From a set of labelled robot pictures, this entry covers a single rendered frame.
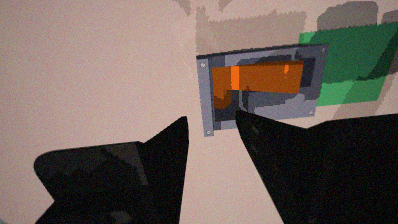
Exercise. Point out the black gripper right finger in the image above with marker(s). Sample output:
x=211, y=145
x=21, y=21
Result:
x=295, y=163

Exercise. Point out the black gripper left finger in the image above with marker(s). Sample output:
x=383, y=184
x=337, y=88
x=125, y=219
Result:
x=156, y=168

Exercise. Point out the orange l-shaped part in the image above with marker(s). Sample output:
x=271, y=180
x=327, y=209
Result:
x=282, y=77

